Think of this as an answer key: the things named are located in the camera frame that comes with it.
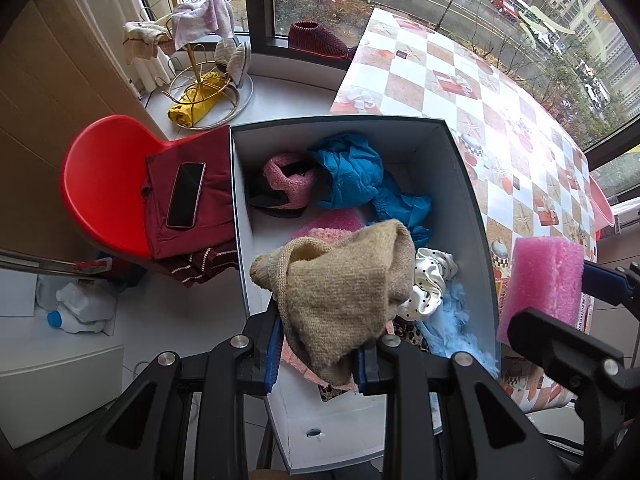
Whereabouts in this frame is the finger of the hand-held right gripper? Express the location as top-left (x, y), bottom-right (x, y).
top-left (581, 260), bottom-right (640, 322)
top-left (507, 308), bottom-right (631, 391)

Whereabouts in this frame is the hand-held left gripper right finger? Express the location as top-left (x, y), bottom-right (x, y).
top-left (351, 332), bottom-right (571, 480)

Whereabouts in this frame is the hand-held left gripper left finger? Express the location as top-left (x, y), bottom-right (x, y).
top-left (70, 305), bottom-right (286, 480)

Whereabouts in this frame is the pink sponge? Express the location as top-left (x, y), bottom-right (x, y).
top-left (295, 209), bottom-right (368, 241)
top-left (496, 236), bottom-right (586, 346)

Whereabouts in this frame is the leopard print scrunchie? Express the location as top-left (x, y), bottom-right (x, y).
top-left (320, 317), bottom-right (431, 403)

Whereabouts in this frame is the grey cardboard storage box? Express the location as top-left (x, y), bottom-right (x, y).
top-left (230, 116), bottom-right (502, 476)

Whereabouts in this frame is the beige knit sock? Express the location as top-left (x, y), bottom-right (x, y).
top-left (249, 219), bottom-right (417, 386)

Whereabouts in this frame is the light blue feather puff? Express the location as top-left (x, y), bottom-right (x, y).
top-left (420, 280), bottom-right (501, 378)

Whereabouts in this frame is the cream polka-dot scrunchie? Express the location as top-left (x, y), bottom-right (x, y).
top-left (397, 247), bottom-right (458, 323)

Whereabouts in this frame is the blue crinkled cloth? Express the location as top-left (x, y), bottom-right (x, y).
top-left (367, 175), bottom-right (433, 248)
top-left (306, 132), bottom-right (385, 211)

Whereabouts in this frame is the pink sock with black lining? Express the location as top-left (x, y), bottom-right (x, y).
top-left (246, 152), bottom-right (318, 218)

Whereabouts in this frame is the pink plastic basin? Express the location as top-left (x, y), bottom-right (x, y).
top-left (589, 175), bottom-right (617, 228)

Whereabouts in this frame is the dark red striped garment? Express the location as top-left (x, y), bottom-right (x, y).
top-left (155, 245), bottom-right (240, 289)

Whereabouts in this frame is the dark red folded garment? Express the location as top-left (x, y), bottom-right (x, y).
top-left (140, 127), bottom-right (238, 261)

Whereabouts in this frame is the black smartphone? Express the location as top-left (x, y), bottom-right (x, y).
top-left (165, 161), bottom-right (207, 230)

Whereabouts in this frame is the white jug with blue cap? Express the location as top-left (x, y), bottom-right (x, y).
top-left (35, 280), bottom-right (118, 336)

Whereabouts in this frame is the white low cabinet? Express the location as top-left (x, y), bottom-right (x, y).
top-left (0, 342), bottom-right (125, 448)

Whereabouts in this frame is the red plastic chair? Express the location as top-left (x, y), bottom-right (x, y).
top-left (60, 115), bottom-right (236, 261)

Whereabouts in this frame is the checkered printed tablecloth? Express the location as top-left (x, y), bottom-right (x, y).
top-left (330, 7), bottom-right (608, 411)

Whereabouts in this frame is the yellow folded umbrella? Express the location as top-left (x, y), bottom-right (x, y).
top-left (167, 71), bottom-right (232, 126)

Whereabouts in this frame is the grey white cloth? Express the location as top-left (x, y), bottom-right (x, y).
top-left (214, 40), bottom-right (252, 88)

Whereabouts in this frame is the dark red knit slipper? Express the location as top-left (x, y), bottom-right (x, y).
top-left (288, 20), bottom-right (358, 61)

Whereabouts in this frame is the beige towel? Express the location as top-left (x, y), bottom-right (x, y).
top-left (123, 20), bottom-right (176, 66)

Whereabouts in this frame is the pink towel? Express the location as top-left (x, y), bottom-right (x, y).
top-left (171, 0), bottom-right (236, 48)

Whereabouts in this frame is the brown cardboard sheet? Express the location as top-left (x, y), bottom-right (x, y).
top-left (0, 0), bottom-right (166, 261)

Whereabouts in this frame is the metal mop handle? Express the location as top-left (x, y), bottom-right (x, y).
top-left (0, 247), bottom-right (116, 278)

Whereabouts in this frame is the gold wire rack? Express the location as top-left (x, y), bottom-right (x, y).
top-left (137, 0), bottom-right (255, 131)

